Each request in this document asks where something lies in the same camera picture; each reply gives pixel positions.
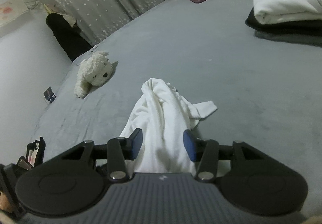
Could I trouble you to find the white garment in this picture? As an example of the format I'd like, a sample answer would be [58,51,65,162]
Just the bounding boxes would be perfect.
[253,0,321,25]
[121,78,217,174]

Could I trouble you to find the white plush dog toy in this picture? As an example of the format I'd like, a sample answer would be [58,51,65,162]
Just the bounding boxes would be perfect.
[74,51,118,99]

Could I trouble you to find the grey bed sheet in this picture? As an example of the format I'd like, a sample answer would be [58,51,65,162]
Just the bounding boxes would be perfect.
[35,0,321,192]

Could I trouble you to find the folded white garment on stack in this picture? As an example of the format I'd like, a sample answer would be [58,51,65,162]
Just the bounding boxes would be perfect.
[253,0,321,25]

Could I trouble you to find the folded black garment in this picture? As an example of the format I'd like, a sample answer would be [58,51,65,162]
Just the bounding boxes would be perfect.
[245,8,321,36]

